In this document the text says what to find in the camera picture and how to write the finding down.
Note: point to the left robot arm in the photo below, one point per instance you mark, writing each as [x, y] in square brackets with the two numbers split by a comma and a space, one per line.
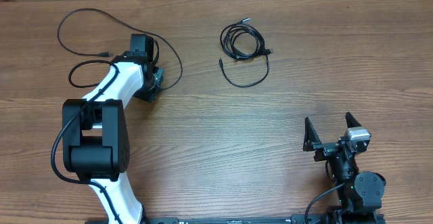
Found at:
[94, 132]

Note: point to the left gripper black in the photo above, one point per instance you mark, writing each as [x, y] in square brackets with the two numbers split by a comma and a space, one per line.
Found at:
[149, 95]

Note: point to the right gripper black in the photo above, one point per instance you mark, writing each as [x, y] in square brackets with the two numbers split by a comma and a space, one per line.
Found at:
[325, 149]

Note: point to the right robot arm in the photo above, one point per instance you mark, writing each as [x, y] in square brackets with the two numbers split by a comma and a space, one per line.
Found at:
[359, 193]

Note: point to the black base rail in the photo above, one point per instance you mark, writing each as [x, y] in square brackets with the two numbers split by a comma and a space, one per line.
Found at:
[294, 219]

